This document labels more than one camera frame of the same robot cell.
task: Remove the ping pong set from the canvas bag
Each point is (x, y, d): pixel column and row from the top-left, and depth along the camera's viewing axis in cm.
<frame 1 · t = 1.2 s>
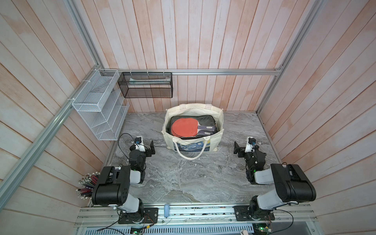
left hand: (146, 142, 92), fingers open
right hand: (243, 140, 91), fingers open
cream canvas tote bag: (193, 149, 89), point 11 cm above the table
red paddle in black case: (190, 127, 87), point 21 cm above the table

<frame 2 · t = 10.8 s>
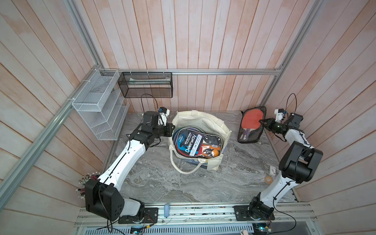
left hand: (175, 128, 79), fingers closed
right hand: (260, 119, 93), fingers closed
red paddle in black case: (250, 129, 97), point 12 cm above the table
Deerway paddle set clear case: (195, 141, 83), point 18 cm above the table
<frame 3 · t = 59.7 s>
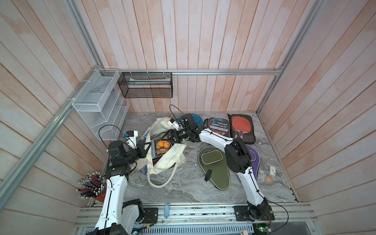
left hand: (151, 145, 78), fingers closed
right hand: (164, 141, 86), fingers open
cream canvas tote bag: (156, 185, 79), point 7 cm above the table
Deerway paddle set clear case: (219, 125, 112), point 2 cm above the table
purple paddle cover: (254, 158, 94), point 2 cm above the table
green paddle cover: (213, 161, 92), point 3 cm above the table
the other named things where they were.

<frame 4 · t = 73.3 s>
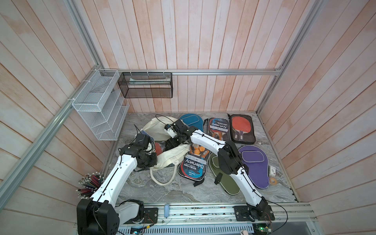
left hand: (154, 164, 80), fingers closed
right hand: (170, 142, 97), fingers open
cream canvas tote bag: (155, 127, 91), point 18 cm above the table
purple paddle cover: (257, 162, 92), point 2 cm above the table
green paddle cover: (224, 183, 83), point 3 cm above the table
Deerway paddle set case: (194, 166, 90), point 3 cm above the table
the other named things where they were.

